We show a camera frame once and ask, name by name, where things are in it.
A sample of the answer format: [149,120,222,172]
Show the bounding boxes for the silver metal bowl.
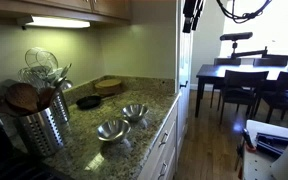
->
[120,103,150,123]
[96,118,132,144]

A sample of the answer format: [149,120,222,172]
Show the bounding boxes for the dark wooden dining chair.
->
[253,71,288,124]
[252,57,288,67]
[218,69,270,126]
[210,57,242,109]

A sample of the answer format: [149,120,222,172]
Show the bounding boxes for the dark wooden dining table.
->
[194,63,288,118]

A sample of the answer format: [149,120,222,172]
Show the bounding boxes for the wooden upper kitchen cabinets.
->
[0,0,132,24]

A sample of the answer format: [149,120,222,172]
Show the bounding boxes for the round wooden board stack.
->
[94,78,123,98]

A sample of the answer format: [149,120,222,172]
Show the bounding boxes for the under-cabinet strip light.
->
[17,14,92,30]

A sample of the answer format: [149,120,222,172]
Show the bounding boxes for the black cast iron skillet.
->
[75,94,102,110]

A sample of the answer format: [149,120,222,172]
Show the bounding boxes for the black clamp with red grip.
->
[235,128,257,179]

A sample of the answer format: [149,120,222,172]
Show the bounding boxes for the lower drawer cabinet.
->
[137,96,180,180]

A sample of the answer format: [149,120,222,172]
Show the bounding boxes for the metal serving utensil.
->
[52,63,73,91]

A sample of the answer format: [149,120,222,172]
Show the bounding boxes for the black and blue case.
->
[254,131,288,158]

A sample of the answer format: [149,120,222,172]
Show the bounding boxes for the small perforated steel utensil holder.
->
[50,89,71,124]

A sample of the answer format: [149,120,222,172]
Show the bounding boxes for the small wooden spoon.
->
[37,85,57,111]

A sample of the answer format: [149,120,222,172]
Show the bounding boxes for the robot mounting table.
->
[242,119,288,180]

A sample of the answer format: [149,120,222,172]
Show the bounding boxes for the large wooden spoon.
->
[5,82,40,114]

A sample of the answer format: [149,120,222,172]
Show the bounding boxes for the large perforated steel utensil holder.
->
[15,106,65,158]

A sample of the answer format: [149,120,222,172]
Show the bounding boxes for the stainless steel gas stove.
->
[0,126,72,180]

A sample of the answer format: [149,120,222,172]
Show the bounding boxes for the black stereo camera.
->
[219,31,254,42]

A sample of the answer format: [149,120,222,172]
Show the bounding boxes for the black camera stand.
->
[229,40,288,62]

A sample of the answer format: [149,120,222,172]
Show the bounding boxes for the metal drawer handle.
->
[157,161,168,179]
[158,131,169,148]

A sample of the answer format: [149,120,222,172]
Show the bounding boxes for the wire whisk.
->
[17,66,47,89]

